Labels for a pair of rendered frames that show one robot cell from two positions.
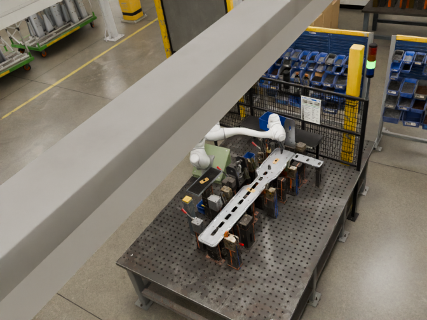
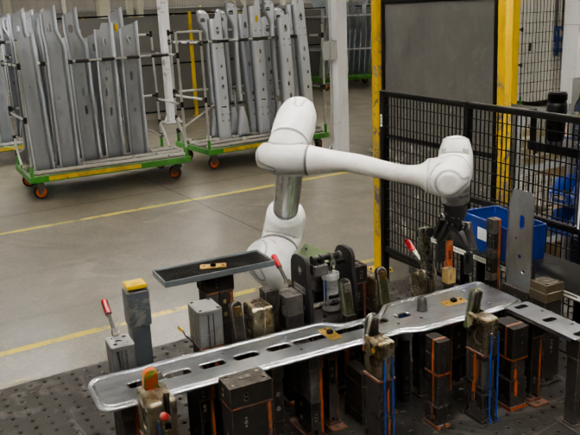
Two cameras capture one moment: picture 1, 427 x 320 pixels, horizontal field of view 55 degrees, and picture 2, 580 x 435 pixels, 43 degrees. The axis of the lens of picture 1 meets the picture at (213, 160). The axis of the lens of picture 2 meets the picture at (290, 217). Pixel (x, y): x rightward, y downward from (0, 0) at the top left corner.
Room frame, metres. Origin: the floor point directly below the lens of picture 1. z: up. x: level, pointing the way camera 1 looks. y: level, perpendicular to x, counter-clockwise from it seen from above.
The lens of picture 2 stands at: (0.80, -0.95, 1.94)
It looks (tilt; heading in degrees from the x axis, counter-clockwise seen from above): 16 degrees down; 22
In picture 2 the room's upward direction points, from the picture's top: 3 degrees counter-clockwise
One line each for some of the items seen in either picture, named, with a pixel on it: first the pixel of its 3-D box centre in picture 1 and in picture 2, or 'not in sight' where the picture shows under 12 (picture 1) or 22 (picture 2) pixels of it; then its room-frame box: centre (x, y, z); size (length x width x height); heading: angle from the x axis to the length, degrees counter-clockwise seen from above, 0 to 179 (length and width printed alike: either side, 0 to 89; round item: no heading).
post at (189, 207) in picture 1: (191, 217); (141, 354); (2.61, 0.28, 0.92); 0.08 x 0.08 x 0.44; 48
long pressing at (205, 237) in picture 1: (250, 192); (324, 337); (2.73, -0.28, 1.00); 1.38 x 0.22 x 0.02; 138
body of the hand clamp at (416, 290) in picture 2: (262, 165); (422, 319); (3.21, -0.48, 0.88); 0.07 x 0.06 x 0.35; 48
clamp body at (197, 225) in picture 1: (199, 235); (125, 397); (2.43, 0.23, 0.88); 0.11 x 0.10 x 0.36; 48
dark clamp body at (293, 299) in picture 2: (232, 193); (292, 345); (2.86, -0.12, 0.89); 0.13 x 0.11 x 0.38; 48
